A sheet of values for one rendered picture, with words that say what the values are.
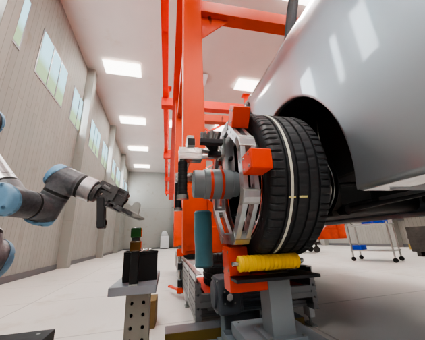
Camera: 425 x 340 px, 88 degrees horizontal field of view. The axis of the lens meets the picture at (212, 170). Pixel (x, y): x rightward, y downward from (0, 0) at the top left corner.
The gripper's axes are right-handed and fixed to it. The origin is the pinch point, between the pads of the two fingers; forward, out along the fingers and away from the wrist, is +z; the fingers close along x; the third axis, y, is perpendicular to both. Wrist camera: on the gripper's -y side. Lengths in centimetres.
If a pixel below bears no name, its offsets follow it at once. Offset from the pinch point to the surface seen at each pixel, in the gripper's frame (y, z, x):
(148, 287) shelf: -20.5, 14.4, 2.7
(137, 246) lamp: -9.2, 3.9, 2.8
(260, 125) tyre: 48, 25, -24
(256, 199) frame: 20.5, 33.2, -22.5
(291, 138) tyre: 46, 36, -29
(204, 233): 7.3, 28.3, 12.3
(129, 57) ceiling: 490, -324, 540
